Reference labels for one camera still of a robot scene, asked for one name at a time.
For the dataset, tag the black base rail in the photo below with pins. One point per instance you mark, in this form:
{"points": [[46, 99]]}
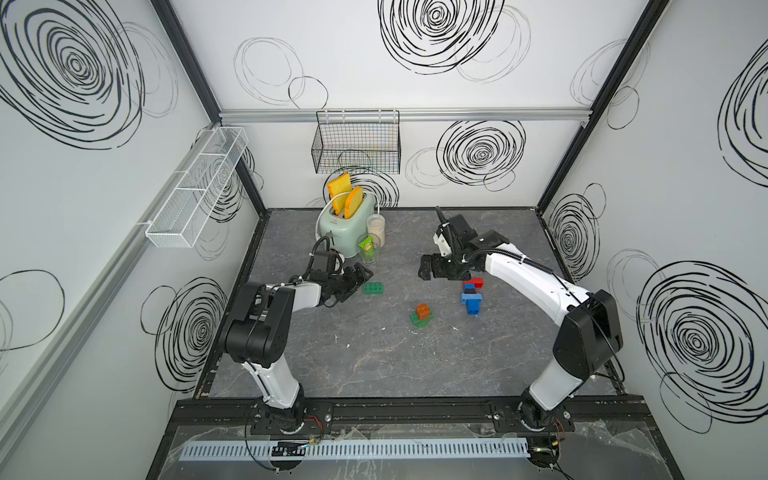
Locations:
{"points": [[331, 415]]}

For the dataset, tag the light blue long lego brick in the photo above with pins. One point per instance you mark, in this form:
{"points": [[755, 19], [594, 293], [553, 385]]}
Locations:
{"points": [[470, 297]]}

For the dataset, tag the black wire basket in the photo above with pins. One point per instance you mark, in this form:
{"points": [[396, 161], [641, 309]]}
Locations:
{"points": [[369, 139]]}

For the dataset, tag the jar of beige grains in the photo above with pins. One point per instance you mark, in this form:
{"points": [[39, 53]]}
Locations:
{"points": [[376, 225]]}

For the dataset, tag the mint green toaster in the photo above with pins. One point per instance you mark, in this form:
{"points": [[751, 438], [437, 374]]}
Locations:
{"points": [[344, 233]]}

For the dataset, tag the clear glass with green packet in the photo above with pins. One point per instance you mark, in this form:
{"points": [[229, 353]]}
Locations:
{"points": [[368, 246]]}

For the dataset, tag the dark blue lego brick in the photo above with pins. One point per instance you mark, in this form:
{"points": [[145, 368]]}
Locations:
{"points": [[473, 307]]}

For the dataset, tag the red long lego brick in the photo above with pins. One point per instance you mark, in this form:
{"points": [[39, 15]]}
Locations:
{"points": [[476, 283]]}

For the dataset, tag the dark green long lego brick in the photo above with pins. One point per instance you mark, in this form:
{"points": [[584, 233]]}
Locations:
{"points": [[373, 288]]}

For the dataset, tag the orange toast slice front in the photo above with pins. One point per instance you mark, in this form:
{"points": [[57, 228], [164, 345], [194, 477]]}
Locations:
{"points": [[353, 202]]}

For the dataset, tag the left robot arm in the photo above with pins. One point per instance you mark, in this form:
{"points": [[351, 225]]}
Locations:
{"points": [[256, 332]]}

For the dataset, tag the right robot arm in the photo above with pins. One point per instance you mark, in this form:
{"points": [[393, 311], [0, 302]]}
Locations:
{"points": [[589, 332]]}

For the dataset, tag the white mesh wall shelf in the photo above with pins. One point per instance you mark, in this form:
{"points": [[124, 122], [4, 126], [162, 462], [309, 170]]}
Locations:
{"points": [[204, 174]]}

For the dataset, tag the white slotted cable duct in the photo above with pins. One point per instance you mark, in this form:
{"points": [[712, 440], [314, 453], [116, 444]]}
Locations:
{"points": [[356, 449]]}

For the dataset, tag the yellow toast slice back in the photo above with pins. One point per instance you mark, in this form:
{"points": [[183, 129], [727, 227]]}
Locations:
{"points": [[339, 189]]}

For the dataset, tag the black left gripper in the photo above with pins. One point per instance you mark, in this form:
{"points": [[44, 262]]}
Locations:
{"points": [[352, 282]]}

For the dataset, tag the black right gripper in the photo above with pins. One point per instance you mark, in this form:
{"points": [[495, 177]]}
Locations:
{"points": [[436, 270]]}

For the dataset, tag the orange lego brick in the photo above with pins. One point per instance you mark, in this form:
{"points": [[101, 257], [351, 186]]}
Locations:
{"points": [[423, 312]]}

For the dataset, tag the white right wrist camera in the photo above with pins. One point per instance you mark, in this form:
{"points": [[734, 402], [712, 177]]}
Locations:
{"points": [[443, 245]]}

